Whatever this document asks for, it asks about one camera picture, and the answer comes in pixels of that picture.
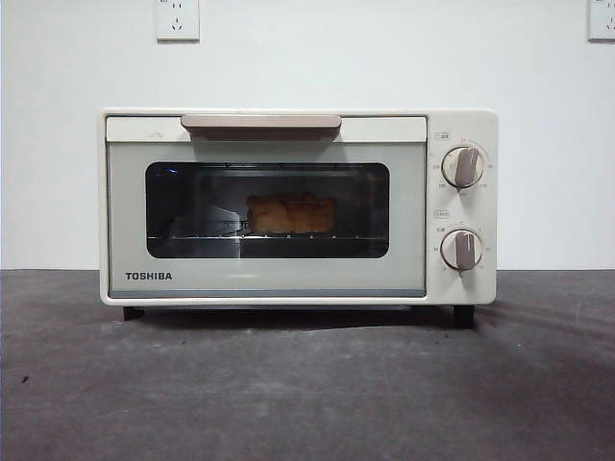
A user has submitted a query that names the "golden bread loaf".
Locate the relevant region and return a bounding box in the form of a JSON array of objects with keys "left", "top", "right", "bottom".
[{"left": 246, "top": 191, "right": 337, "bottom": 236}]

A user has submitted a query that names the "cream Toshiba toaster oven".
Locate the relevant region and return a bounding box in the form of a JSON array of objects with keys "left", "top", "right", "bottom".
[{"left": 99, "top": 108, "right": 499, "bottom": 330}]

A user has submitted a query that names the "beige oven knob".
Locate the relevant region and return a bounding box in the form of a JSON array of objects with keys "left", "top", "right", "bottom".
[
  {"left": 440, "top": 229, "right": 485, "bottom": 271},
  {"left": 440, "top": 146, "right": 485, "bottom": 189}
]

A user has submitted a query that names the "metal wire oven rack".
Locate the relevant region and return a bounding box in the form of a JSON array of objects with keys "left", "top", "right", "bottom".
[{"left": 146, "top": 231, "right": 388, "bottom": 241}]

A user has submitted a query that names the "white wall socket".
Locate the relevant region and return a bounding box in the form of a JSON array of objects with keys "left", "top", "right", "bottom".
[
  {"left": 587, "top": 0, "right": 615, "bottom": 41},
  {"left": 155, "top": 0, "right": 201, "bottom": 41}
]

